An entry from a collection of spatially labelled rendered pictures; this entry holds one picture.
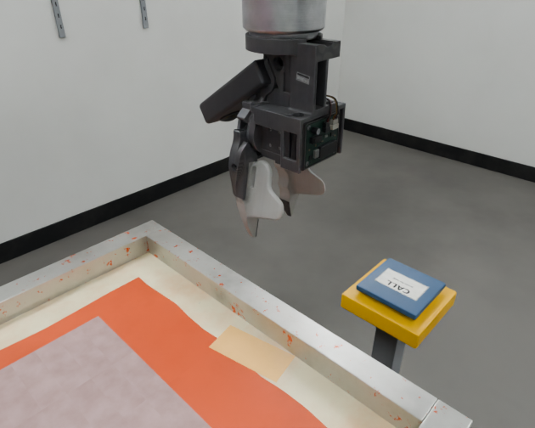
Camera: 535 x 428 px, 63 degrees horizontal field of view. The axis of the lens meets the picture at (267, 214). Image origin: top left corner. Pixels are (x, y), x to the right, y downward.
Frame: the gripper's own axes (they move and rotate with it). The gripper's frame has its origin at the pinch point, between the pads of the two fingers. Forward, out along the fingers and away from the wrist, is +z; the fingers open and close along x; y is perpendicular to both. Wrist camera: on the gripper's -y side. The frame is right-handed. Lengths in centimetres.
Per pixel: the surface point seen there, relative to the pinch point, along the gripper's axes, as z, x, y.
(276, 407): 18.7, -8.3, 8.9
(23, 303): 17.0, -21.3, -28.4
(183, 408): 18.7, -15.6, 1.2
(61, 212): 98, 46, -202
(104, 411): 18.6, -22.0, -5.2
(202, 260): 15.2, 1.5, -15.4
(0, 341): 18.6, -26.0, -25.1
